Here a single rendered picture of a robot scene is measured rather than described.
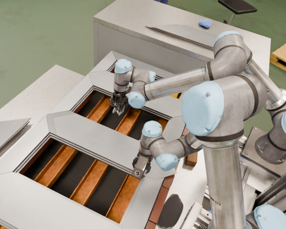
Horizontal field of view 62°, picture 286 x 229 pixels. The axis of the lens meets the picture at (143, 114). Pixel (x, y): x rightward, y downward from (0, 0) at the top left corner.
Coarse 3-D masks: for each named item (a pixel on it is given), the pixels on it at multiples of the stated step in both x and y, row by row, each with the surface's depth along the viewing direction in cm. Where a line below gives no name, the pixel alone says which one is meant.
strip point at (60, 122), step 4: (60, 116) 134; (64, 116) 135; (68, 116) 135; (72, 116) 135; (56, 120) 132; (60, 120) 132; (64, 120) 133; (68, 120) 133; (56, 124) 130; (60, 124) 130; (64, 124) 131; (56, 128) 128; (60, 128) 129; (56, 132) 127
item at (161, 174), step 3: (159, 171) 120; (162, 171) 120; (165, 171) 120; (168, 171) 121; (159, 174) 119; (162, 174) 119; (165, 174) 119; (168, 174) 119; (156, 177) 117; (159, 177) 118; (162, 177) 118
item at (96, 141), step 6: (102, 126) 134; (96, 132) 130; (102, 132) 131; (108, 132) 132; (90, 138) 127; (96, 138) 128; (102, 138) 128; (90, 144) 125; (96, 144) 125; (102, 144) 126; (90, 150) 122; (96, 150) 123
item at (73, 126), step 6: (78, 114) 137; (72, 120) 134; (78, 120) 134; (84, 120) 135; (66, 126) 130; (72, 126) 131; (78, 126) 131; (60, 132) 127; (66, 132) 128; (72, 132) 128; (66, 138) 125; (72, 138) 126
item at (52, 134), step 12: (84, 96) 149; (180, 96) 164; (72, 108) 141; (144, 108) 150; (48, 120) 131; (168, 120) 148; (72, 144) 124; (96, 156) 122; (120, 168) 120; (12, 228) 94
